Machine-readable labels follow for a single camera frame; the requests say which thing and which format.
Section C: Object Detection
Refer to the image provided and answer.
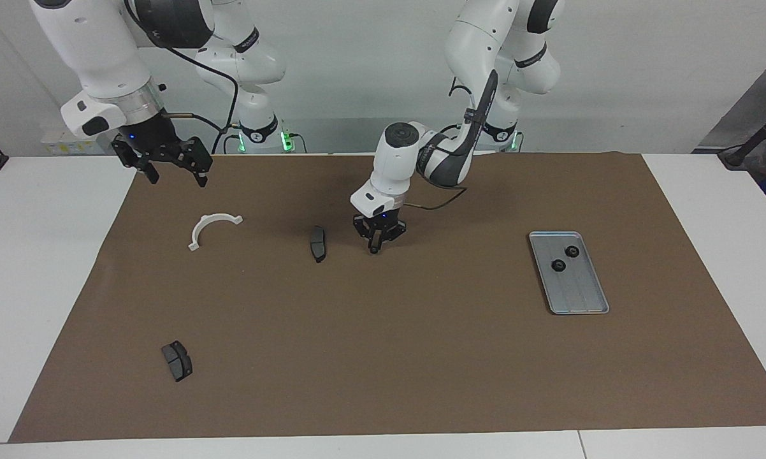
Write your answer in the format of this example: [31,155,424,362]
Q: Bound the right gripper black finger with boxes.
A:
[111,139,161,186]
[170,135,214,189]

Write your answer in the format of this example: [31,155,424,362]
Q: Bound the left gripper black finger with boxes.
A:
[354,222,380,255]
[378,221,408,252]

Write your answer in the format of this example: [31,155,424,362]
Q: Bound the silver metal tray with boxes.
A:
[528,231,611,316]

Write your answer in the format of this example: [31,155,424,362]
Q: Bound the single grey brake pad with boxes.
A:
[309,225,328,263]

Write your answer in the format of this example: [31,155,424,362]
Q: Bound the brown table mat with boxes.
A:
[8,152,766,444]

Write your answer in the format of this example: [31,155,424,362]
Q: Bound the stacked grey brake pads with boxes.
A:
[161,340,193,383]

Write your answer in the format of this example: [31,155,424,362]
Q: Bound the black stand pole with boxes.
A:
[718,102,766,170]

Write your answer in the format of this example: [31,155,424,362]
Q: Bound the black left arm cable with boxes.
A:
[405,76,487,211]

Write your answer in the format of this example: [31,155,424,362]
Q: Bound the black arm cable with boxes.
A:
[125,0,240,136]
[405,76,487,211]

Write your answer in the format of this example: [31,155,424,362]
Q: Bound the white wall socket box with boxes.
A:
[41,124,113,156]

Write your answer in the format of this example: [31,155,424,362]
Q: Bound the white curved plastic bracket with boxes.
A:
[188,214,244,252]

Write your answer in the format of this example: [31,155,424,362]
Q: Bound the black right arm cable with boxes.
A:
[125,0,240,136]

